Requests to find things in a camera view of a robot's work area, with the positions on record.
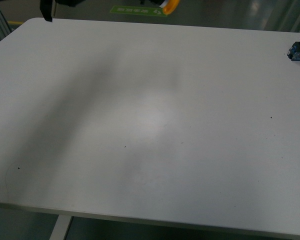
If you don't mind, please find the yellow push button switch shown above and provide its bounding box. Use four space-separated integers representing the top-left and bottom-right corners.
139 0 181 15

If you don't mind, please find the green floor sign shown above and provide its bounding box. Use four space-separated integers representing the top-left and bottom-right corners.
110 5 167 17

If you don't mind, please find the white table leg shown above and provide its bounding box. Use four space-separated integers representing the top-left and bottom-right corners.
49 215 73 240

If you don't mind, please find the black strap of gripper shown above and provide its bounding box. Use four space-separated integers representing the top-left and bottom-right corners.
39 0 55 23

